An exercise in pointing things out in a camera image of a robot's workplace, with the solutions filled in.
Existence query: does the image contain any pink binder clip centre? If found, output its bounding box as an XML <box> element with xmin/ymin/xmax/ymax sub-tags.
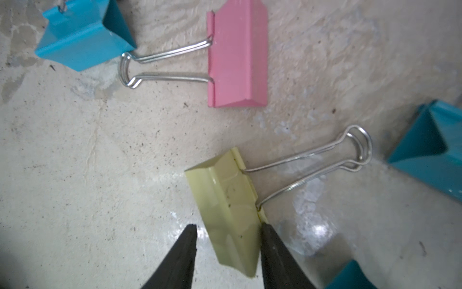
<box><xmin>118</xmin><ymin>1</ymin><xmax>268</xmax><ymax>108</ymax></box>

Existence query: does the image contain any teal binder clip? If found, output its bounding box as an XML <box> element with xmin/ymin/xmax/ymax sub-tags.
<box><xmin>387</xmin><ymin>100</ymin><xmax>462</xmax><ymax>201</ymax></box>
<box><xmin>326</xmin><ymin>260</ymin><xmax>377</xmax><ymax>289</ymax></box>
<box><xmin>35</xmin><ymin>0</ymin><xmax>137</xmax><ymax>72</ymax></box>

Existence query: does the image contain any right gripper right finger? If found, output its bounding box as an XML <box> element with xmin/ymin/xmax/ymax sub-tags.
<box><xmin>261</xmin><ymin>223</ymin><xmax>315</xmax><ymax>289</ymax></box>

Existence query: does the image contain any teal binder clip centre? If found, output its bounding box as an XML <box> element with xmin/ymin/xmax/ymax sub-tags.
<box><xmin>35</xmin><ymin>0</ymin><xmax>137</xmax><ymax>72</ymax></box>

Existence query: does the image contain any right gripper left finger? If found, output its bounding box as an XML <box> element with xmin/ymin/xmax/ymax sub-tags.
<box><xmin>142</xmin><ymin>224</ymin><xmax>197</xmax><ymax>289</ymax></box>

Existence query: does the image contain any yellow binder clip front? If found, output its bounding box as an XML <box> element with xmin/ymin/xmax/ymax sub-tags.
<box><xmin>184</xmin><ymin>124</ymin><xmax>374</xmax><ymax>279</ymax></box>

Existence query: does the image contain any teal binder clip front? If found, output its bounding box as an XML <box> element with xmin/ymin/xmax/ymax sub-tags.
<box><xmin>326</xmin><ymin>260</ymin><xmax>377</xmax><ymax>289</ymax></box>

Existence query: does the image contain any teal binder clip right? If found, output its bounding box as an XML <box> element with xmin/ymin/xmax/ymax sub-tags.
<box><xmin>387</xmin><ymin>100</ymin><xmax>462</xmax><ymax>201</ymax></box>

